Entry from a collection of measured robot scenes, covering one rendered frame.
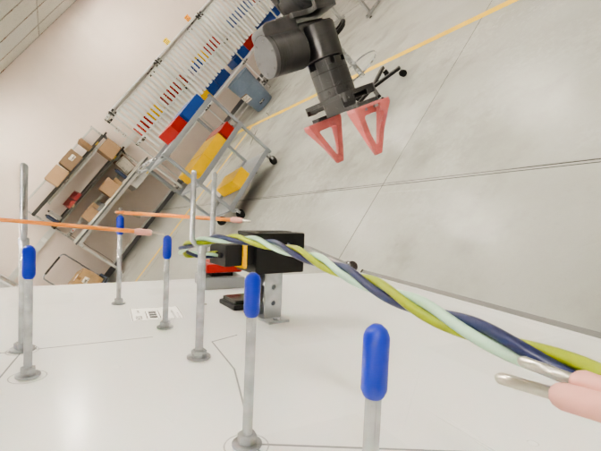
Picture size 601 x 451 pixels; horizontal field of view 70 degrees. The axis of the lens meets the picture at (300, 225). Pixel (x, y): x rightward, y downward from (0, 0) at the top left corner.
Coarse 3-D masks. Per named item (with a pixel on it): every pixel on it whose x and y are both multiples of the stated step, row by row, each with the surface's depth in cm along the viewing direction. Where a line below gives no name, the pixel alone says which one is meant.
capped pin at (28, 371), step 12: (24, 252) 27; (24, 264) 27; (24, 276) 27; (24, 288) 27; (24, 300) 28; (24, 312) 28; (24, 324) 28; (24, 336) 28; (24, 348) 28; (24, 360) 28; (24, 372) 28; (36, 372) 28
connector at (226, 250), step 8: (216, 248) 40; (224, 248) 39; (232, 248) 40; (240, 248) 40; (248, 248) 41; (224, 256) 39; (232, 256) 40; (240, 256) 40; (248, 256) 41; (216, 264) 41; (224, 264) 39; (232, 264) 40; (240, 264) 40; (248, 264) 41
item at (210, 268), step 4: (208, 260) 60; (208, 264) 57; (212, 264) 57; (208, 268) 57; (212, 268) 57; (216, 268) 57; (220, 268) 58; (224, 268) 58; (228, 268) 58; (232, 268) 58; (236, 268) 59; (208, 272) 57; (212, 272) 57; (216, 272) 57; (220, 272) 58; (224, 272) 58; (228, 272) 59; (232, 272) 59; (212, 276) 58; (216, 276) 58; (220, 276) 59
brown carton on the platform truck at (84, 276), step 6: (84, 270) 675; (78, 276) 668; (84, 276) 673; (90, 276) 679; (96, 276) 684; (72, 282) 687; (78, 282) 665; (84, 282) 670; (90, 282) 676; (96, 282) 681
